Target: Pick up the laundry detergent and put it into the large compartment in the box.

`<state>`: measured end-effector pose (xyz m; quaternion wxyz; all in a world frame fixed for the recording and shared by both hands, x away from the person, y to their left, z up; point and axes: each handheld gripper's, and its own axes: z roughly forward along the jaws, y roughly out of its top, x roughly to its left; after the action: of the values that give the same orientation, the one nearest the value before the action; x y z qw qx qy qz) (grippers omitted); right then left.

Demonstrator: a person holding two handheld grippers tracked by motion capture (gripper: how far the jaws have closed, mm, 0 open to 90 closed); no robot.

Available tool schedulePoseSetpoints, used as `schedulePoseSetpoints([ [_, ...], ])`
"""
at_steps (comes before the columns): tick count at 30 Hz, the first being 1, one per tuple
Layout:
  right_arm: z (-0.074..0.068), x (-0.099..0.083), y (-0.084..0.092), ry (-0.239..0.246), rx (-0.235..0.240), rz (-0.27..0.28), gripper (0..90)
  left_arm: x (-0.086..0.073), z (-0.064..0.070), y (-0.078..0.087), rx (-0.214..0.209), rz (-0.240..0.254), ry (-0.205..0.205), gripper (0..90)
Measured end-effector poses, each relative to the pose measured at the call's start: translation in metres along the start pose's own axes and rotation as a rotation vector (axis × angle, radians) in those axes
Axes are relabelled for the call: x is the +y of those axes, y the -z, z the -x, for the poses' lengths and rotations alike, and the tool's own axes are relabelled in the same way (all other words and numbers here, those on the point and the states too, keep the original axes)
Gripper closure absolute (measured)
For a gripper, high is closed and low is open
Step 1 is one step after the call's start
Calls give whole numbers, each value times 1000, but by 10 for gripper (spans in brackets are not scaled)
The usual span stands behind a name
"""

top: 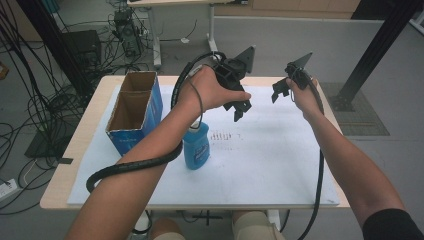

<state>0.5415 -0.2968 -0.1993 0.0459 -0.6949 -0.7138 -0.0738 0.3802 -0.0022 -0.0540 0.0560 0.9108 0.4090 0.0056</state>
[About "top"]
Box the person's left leg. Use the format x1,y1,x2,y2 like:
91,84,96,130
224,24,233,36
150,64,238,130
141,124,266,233
149,217,186,240

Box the black shirt sleeve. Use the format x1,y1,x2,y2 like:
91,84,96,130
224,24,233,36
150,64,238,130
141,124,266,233
362,208,424,240

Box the white table mat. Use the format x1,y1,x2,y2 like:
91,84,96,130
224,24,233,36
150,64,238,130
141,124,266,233
66,83,340,206

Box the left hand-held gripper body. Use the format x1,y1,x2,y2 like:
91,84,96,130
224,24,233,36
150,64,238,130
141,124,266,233
213,45,257,93

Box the black equipment box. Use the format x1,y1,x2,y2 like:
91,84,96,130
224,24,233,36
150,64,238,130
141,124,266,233
62,29,102,68

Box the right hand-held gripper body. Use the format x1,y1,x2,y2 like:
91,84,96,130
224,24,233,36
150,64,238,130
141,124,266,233
284,51,314,91

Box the person's right leg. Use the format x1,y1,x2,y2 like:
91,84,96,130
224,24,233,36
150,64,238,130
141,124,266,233
231,210,288,240

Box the person's leg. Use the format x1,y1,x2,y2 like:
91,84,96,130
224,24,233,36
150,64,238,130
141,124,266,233
231,210,288,240
149,217,186,240

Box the blue cardboard box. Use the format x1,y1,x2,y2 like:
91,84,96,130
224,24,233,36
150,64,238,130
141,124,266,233
105,70,164,157

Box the computer tower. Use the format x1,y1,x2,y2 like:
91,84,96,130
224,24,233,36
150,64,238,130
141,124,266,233
112,9,144,58

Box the white power strip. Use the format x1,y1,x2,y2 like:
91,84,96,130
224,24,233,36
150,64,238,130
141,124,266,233
0,178,19,202

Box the tangle of black floor cables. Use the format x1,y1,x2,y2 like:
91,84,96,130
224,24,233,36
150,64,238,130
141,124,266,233
0,0,161,216

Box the blue plastic bottle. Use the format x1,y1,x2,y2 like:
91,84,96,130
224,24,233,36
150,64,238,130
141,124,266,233
182,120,211,171

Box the white-legged background desk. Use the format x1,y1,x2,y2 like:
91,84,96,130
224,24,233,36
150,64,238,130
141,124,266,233
126,0,249,70

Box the white table leg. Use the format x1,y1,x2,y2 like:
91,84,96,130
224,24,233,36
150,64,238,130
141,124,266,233
131,209,153,240
266,209,282,232

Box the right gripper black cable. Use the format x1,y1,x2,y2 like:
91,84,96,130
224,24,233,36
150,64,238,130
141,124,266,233
284,63,326,240

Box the thin black wrist cord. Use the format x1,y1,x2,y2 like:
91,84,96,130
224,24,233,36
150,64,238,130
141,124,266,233
188,79,205,130

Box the black metal stand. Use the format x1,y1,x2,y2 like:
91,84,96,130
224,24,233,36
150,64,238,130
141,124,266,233
15,0,95,98
329,0,424,113

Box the person's right hand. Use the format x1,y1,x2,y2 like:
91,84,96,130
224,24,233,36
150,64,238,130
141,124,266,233
285,78,325,122

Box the left gripper black sleeved cable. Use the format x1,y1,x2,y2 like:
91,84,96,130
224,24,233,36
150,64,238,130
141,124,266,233
85,50,228,195

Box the dark floor mat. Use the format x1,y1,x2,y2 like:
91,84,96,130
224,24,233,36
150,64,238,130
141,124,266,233
24,128,78,160

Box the wooden cabinet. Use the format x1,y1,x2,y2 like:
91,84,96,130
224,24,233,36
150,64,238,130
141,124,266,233
214,0,362,20

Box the person's left hand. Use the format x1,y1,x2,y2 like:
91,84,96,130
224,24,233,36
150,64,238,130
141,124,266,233
176,64,252,115

